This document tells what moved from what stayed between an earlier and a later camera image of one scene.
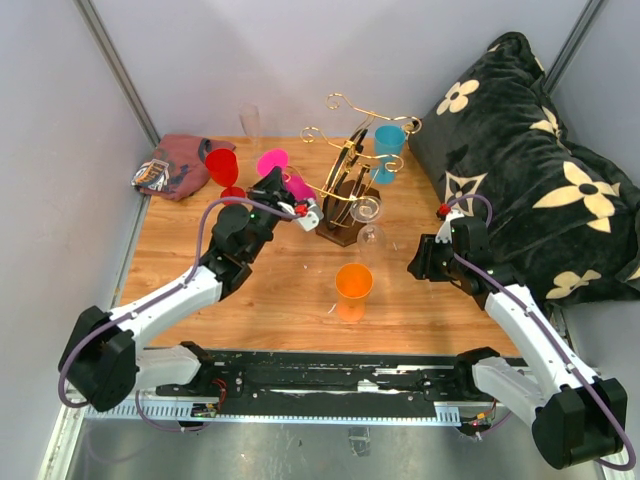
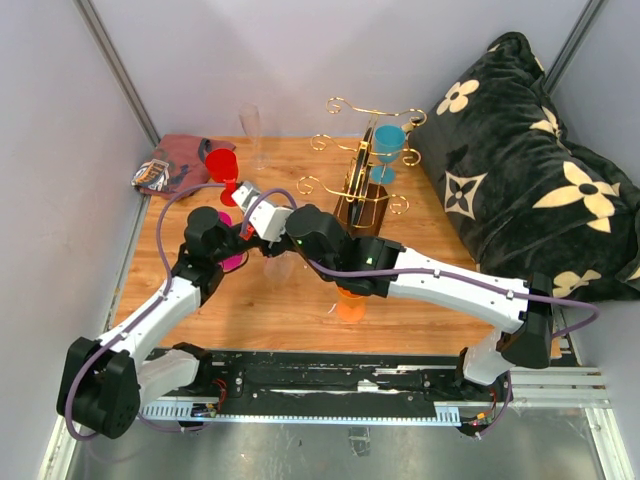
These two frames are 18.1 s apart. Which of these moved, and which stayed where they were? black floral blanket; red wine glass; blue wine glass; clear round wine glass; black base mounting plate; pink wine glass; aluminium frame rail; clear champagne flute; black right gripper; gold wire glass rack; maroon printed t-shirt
Moved: gold wire glass rack; clear round wine glass; black right gripper; pink wine glass
Stayed: red wine glass; blue wine glass; clear champagne flute; maroon printed t-shirt; aluminium frame rail; black base mounting plate; black floral blanket
